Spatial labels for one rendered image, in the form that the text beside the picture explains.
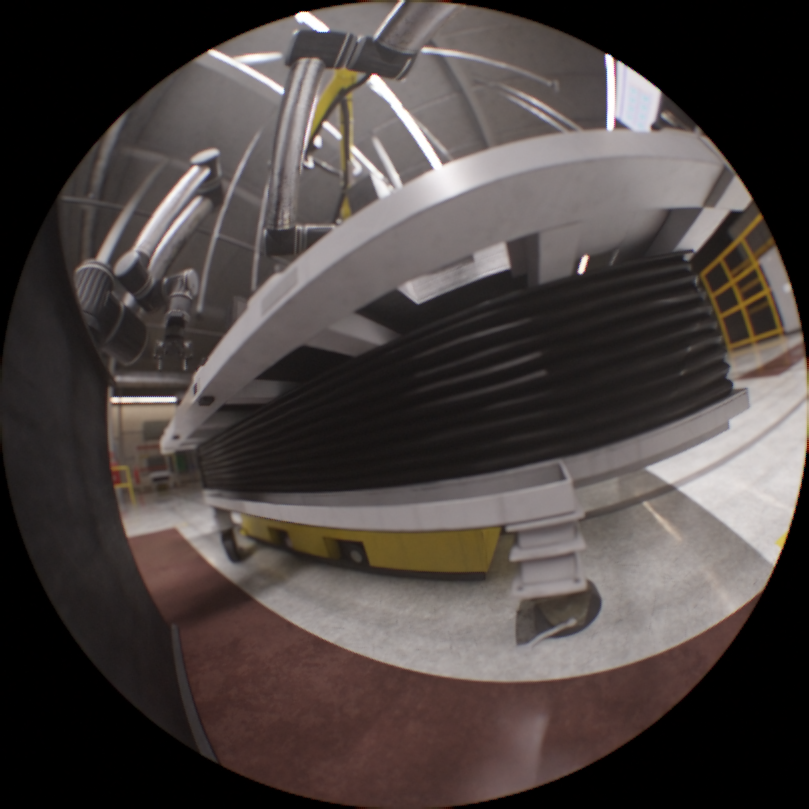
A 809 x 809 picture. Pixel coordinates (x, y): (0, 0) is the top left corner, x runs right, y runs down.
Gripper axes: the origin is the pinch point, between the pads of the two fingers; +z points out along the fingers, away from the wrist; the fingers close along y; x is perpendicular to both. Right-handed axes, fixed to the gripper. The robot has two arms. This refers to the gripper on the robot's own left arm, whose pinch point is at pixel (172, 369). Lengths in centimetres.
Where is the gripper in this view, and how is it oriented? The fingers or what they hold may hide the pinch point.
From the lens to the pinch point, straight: 92.1
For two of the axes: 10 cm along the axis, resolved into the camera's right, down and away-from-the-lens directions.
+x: 7.6, -2.5, -6.0
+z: 2.3, 9.7, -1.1
